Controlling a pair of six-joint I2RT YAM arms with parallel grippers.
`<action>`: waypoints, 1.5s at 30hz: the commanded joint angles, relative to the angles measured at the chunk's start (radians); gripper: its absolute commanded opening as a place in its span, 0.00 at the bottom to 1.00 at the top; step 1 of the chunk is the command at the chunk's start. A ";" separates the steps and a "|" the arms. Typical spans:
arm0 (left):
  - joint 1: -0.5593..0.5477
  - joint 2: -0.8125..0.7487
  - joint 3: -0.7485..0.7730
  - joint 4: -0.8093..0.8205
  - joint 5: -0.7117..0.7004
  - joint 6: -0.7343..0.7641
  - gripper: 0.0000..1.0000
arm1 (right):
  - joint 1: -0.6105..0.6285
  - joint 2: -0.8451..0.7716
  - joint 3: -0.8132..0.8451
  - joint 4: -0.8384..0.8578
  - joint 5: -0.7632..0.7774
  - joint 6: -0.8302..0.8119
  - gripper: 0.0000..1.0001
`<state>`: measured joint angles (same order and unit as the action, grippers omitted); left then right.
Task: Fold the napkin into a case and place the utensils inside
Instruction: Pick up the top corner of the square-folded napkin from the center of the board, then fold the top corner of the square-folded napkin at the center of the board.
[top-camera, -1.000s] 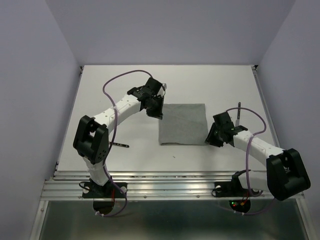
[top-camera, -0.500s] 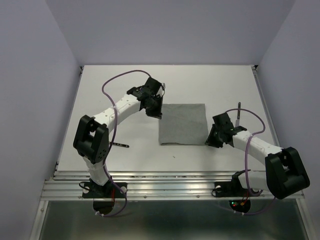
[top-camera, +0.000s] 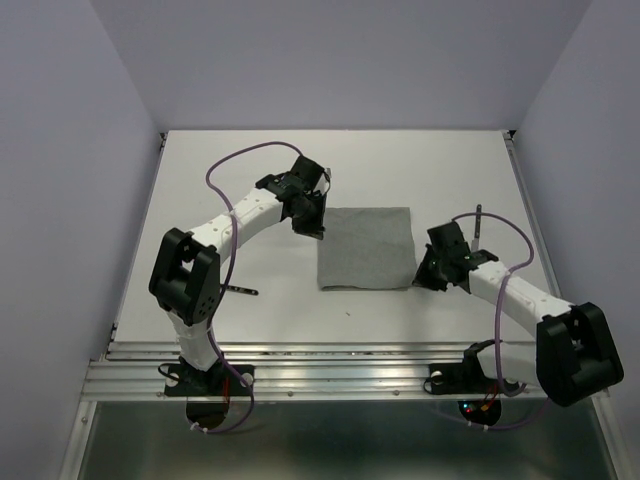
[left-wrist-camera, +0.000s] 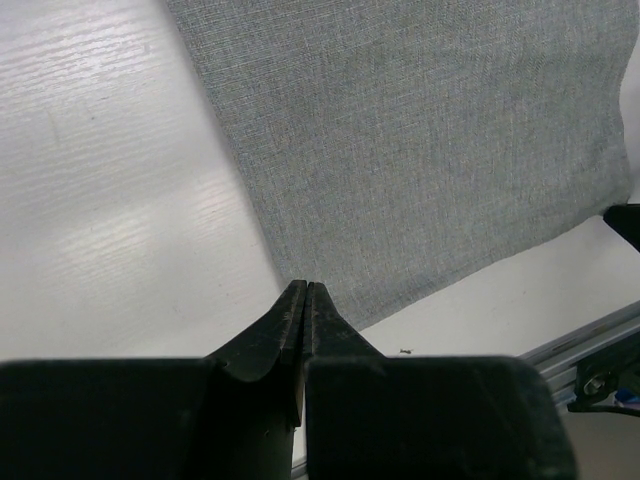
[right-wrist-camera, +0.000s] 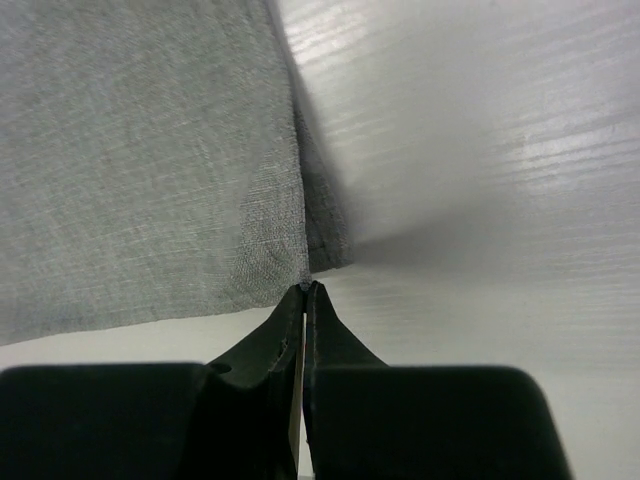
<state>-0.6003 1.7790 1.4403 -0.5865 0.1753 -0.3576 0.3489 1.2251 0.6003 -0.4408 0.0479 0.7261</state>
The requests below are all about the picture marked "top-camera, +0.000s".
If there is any black handled knife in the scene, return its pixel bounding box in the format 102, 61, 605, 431
471, 204, 483, 251

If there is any grey cloth napkin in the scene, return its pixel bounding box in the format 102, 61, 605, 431
317, 207, 417, 291

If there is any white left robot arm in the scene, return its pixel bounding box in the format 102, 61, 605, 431
149, 156, 330, 394

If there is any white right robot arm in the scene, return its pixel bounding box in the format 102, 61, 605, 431
413, 221, 624, 407

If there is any black handled fork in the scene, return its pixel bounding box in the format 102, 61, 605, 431
226, 285, 259, 296

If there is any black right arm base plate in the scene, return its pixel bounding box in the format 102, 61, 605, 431
423, 361, 498, 395

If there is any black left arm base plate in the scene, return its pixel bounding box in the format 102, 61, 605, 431
158, 363, 250, 398

